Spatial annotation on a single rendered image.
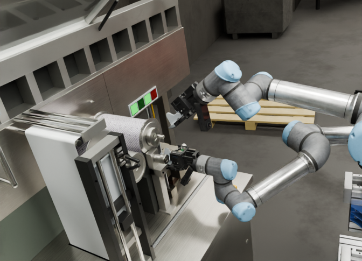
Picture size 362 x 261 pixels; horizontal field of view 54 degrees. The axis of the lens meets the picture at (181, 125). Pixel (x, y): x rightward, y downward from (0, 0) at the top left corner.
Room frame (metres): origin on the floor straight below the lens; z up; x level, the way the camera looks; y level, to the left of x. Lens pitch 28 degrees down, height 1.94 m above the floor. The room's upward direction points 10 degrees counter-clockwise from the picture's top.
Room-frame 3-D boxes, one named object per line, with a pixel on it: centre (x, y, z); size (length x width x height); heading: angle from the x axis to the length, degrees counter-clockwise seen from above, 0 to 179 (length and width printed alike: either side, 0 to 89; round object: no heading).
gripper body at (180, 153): (1.23, 0.00, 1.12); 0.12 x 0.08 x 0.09; 55
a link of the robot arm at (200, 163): (1.19, -0.06, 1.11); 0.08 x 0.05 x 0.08; 145
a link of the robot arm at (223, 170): (1.14, -0.13, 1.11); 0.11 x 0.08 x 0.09; 55
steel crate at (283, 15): (6.85, -1.83, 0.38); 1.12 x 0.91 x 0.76; 62
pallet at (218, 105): (3.64, -0.90, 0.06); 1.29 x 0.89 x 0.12; 62
